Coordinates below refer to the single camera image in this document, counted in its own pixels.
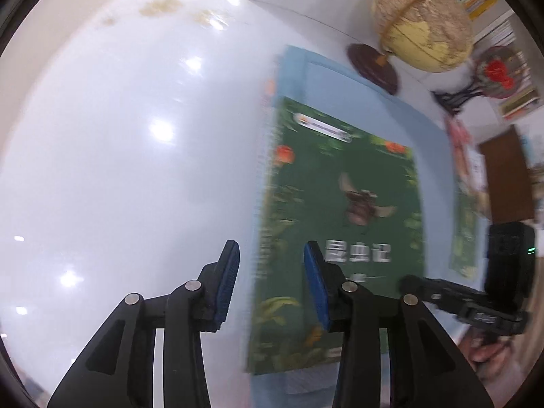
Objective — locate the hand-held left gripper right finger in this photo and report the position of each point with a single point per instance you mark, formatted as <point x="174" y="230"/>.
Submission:
<point x="316" y="289"/>

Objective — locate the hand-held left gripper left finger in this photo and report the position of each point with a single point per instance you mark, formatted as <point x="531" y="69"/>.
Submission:
<point x="225" y="289"/>

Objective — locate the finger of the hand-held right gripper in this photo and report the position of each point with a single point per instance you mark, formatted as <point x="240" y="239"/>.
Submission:
<point x="437" y="291"/>

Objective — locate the green beetle book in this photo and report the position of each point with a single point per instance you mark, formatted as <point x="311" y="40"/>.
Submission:
<point x="318" y="170"/>

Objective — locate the person's right hand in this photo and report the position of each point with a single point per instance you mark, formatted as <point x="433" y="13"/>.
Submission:
<point x="484" y="355"/>

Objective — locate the brown wooden cabinet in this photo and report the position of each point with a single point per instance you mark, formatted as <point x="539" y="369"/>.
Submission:
<point x="505" y="174"/>

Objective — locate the red pink book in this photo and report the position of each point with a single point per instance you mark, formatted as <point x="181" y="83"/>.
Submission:
<point x="461" y="144"/>

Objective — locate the red ornament on black stand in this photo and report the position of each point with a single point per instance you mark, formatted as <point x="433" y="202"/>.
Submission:
<point x="497" y="70"/>

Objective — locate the light blue textured mat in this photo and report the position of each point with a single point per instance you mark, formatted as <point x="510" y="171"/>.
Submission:
<point x="361" y="89"/>

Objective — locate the globe on wooden base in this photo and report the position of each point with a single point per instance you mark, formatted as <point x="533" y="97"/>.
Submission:
<point x="425" y="25"/>

